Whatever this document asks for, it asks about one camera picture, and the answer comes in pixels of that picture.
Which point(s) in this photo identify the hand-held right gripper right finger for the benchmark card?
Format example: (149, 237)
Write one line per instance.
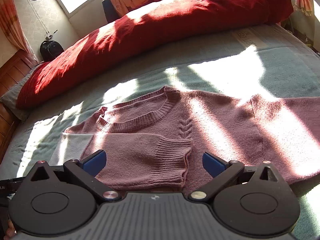
(212, 163)

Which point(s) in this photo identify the red duvet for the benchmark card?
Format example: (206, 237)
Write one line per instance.
(150, 30)

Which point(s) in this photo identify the black backpack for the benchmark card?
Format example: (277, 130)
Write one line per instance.
(51, 51)

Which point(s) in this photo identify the wooden headboard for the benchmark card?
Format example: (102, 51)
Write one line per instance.
(10, 75)

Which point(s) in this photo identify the grey pillow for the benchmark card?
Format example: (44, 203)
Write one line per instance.
(12, 97)

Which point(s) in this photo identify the pink and white knit sweater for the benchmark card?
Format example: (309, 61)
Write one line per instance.
(225, 130)

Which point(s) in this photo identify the person's left hand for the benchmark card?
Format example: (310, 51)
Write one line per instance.
(11, 230)

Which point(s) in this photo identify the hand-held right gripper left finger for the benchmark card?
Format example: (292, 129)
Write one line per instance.
(96, 162)

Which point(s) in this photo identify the green plaid bed blanket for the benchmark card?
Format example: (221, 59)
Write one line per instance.
(225, 62)

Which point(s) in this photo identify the dark hanging trousers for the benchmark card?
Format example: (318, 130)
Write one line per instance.
(110, 10)

